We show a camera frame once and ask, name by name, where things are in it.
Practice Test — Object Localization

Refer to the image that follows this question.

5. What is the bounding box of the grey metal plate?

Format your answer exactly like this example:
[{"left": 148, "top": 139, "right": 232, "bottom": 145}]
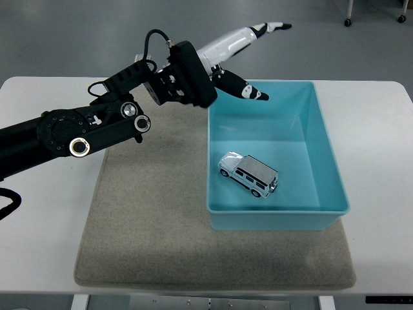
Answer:
[{"left": 128, "top": 295, "right": 291, "bottom": 310}]

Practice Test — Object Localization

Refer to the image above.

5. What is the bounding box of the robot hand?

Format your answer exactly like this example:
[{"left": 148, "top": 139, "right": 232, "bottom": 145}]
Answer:
[{"left": 196, "top": 21, "right": 293, "bottom": 102}]

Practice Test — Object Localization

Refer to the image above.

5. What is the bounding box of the white toy car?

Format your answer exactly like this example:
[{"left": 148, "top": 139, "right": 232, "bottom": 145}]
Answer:
[{"left": 217, "top": 150, "right": 279, "bottom": 199}]

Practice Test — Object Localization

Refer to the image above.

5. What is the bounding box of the white table leg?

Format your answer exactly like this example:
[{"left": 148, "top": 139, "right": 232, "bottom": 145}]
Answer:
[
  {"left": 70, "top": 295, "right": 90, "bottom": 310},
  {"left": 317, "top": 295, "right": 336, "bottom": 310}
]

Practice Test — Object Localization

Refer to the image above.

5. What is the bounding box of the white cart with casters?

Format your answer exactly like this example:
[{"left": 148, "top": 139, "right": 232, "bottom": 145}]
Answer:
[{"left": 343, "top": 0, "right": 408, "bottom": 28}]

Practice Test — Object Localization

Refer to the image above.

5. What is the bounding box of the blue plastic box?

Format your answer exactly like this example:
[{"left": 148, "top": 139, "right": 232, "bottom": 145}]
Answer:
[{"left": 205, "top": 79, "right": 352, "bottom": 232}]

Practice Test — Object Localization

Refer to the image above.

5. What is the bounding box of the black table control panel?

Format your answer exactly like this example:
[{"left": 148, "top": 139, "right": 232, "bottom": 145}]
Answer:
[{"left": 365, "top": 295, "right": 413, "bottom": 305}]

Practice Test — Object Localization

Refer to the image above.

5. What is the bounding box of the beige felt mat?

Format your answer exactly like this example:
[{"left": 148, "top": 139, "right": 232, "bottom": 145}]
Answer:
[{"left": 74, "top": 85, "right": 358, "bottom": 289}]

